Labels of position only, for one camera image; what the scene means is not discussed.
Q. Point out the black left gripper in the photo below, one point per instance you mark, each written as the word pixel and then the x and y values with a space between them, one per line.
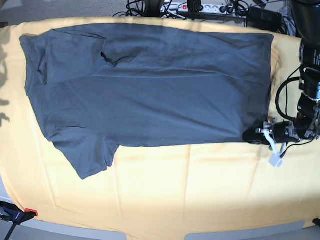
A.
pixel 281 132

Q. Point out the blue-grey T-shirt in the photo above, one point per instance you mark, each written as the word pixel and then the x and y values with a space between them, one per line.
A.
pixel 96 87

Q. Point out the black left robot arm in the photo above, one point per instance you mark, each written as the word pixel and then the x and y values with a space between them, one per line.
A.
pixel 305 127

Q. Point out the grey plastic plate right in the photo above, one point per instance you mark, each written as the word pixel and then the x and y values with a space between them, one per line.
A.
pixel 248 233

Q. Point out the grey plastic plate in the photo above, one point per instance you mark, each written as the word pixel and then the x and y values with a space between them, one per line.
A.
pixel 248 233
pixel 74 231

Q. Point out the yellow table cloth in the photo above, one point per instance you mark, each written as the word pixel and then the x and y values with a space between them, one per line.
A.
pixel 162 193

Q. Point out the black clamp right edge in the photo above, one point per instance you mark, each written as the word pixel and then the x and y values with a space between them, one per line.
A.
pixel 316 222

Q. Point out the black power adapter box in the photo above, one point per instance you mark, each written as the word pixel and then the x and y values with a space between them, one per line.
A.
pixel 263 16

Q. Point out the white power strip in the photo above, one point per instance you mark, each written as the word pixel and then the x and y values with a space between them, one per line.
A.
pixel 205 11

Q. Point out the grey plastic plate left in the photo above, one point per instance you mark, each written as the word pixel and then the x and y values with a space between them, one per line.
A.
pixel 74 231

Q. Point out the blue red-tipped clamp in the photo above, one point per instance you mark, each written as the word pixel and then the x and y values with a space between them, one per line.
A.
pixel 9 212

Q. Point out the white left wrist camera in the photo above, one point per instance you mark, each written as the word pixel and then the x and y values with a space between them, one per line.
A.
pixel 276 159

